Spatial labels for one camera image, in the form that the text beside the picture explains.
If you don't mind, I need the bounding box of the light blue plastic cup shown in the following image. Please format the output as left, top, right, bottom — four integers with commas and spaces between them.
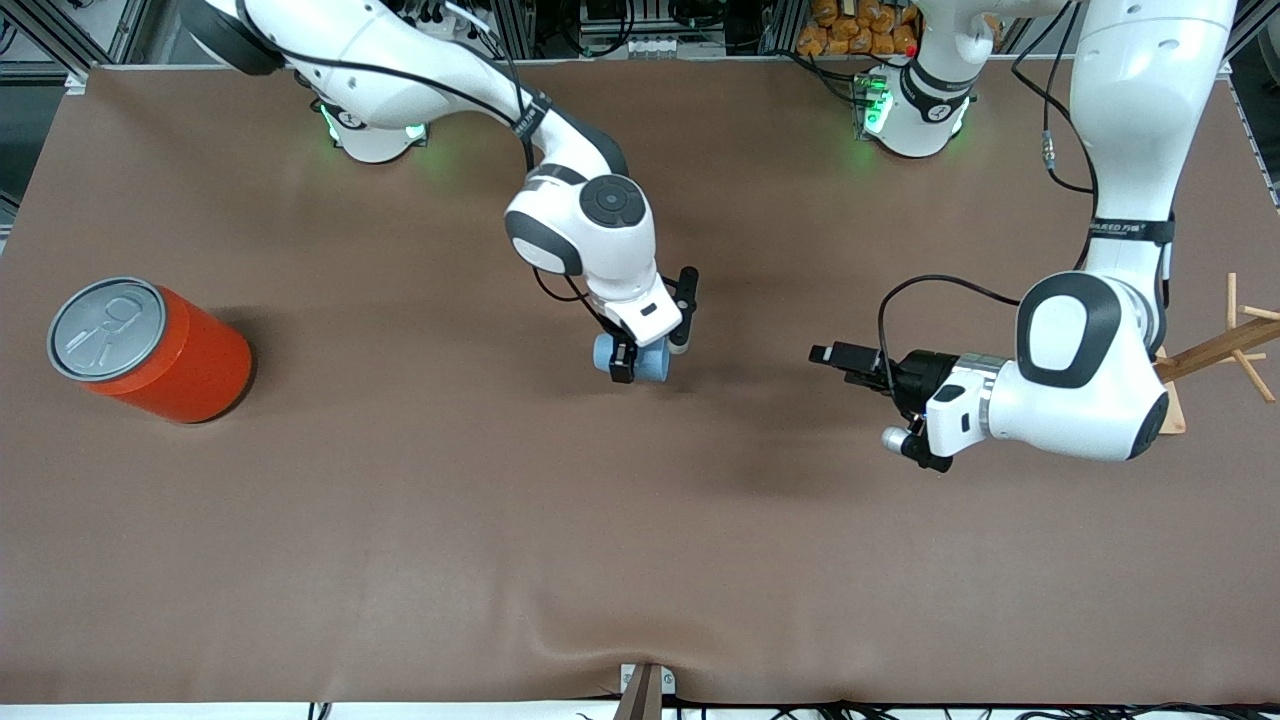
593, 334, 673, 385

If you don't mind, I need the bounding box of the brown table mat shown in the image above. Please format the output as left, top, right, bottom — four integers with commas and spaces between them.
0, 55, 1280, 706

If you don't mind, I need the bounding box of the wooden mug tree stand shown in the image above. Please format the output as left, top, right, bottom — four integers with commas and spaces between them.
1153, 272, 1280, 436

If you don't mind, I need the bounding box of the pile of orange items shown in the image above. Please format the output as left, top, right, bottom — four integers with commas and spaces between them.
797, 0, 919, 58

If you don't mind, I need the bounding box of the white power strip with plugs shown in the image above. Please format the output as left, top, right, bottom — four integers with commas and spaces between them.
385, 0, 483, 33

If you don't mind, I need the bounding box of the red can with grey lid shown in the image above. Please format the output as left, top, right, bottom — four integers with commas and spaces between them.
46, 276, 254, 425

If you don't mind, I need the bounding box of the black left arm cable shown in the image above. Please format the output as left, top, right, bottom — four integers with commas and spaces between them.
877, 0, 1103, 397

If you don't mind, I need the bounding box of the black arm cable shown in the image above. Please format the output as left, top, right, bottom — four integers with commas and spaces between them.
240, 0, 613, 337
877, 0, 1103, 397

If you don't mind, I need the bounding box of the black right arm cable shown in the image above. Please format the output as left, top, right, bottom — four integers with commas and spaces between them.
240, 0, 613, 337

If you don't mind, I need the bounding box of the aluminium frame profile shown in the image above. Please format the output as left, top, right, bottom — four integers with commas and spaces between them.
15, 15, 113, 89
1225, 0, 1280, 79
494, 0, 538, 59
762, 0, 804, 57

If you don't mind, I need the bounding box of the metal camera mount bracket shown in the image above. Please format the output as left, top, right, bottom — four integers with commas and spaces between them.
612, 662, 677, 720

